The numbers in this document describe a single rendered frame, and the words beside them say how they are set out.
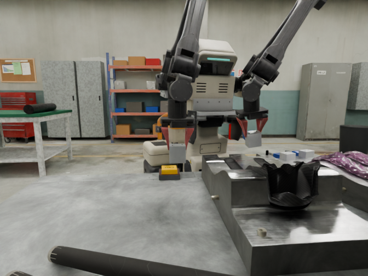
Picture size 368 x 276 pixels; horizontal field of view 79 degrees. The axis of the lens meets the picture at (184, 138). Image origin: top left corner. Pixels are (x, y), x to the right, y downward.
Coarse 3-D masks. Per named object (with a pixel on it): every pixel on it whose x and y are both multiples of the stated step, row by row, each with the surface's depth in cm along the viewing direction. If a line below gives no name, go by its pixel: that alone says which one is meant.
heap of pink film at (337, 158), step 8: (336, 152) 73; (352, 152) 79; (360, 152) 78; (312, 160) 80; (320, 160) 76; (328, 160) 74; (336, 160) 71; (344, 160) 70; (360, 160) 75; (344, 168) 69; (352, 168) 68; (360, 168) 67; (360, 176) 65
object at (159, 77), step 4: (156, 76) 107; (160, 76) 108; (164, 76) 103; (156, 80) 107; (160, 80) 107; (164, 80) 103; (168, 80) 103; (172, 80) 103; (160, 84) 106; (164, 84) 105; (160, 88) 105; (164, 88) 105
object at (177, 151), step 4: (172, 144) 70; (176, 144) 70; (180, 144) 70; (184, 144) 70; (172, 148) 67; (176, 148) 68; (180, 148) 68; (184, 148) 68; (172, 152) 68; (176, 152) 68; (180, 152) 68; (184, 152) 68; (172, 156) 68; (176, 156) 68; (180, 156) 68; (184, 156) 68; (172, 160) 68; (176, 160) 68; (180, 160) 68; (184, 160) 68
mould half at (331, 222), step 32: (224, 192) 55; (256, 192) 49; (320, 192) 51; (256, 224) 44; (288, 224) 44; (320, 224) 44; (352, 224) 44; (256, 256) 38; (288, 256) 39; (320, 256) 39; (352, 256) 40
